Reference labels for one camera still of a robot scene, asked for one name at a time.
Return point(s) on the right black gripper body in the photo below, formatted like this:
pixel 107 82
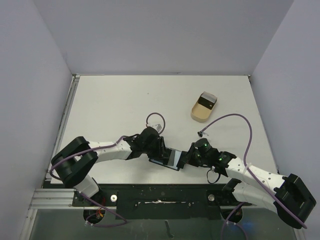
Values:
pixel 188 157

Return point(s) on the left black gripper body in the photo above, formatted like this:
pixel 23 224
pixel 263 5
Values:
pixel 149 149

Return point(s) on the black leather card holder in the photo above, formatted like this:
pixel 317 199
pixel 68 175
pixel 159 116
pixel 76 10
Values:
pixel 161 162

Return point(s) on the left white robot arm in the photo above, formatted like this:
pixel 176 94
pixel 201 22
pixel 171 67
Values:
pixel 73 163

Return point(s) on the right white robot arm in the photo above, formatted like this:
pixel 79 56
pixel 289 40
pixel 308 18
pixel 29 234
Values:
pixel 288 196

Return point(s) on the stack of black cards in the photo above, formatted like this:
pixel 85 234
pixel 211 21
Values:
pixel 207 100

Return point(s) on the beige wooden tray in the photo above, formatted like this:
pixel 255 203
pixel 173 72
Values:
pixel 199 113

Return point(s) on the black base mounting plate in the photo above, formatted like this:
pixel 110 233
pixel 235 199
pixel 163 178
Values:
pixel 166 201

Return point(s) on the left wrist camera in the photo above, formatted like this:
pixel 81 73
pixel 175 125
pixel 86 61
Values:
pixel 158 127

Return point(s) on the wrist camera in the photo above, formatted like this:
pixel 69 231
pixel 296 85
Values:
pixel 158 127
pixel 201 134

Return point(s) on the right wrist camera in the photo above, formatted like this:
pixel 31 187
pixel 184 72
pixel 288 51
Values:
pixel 201 134

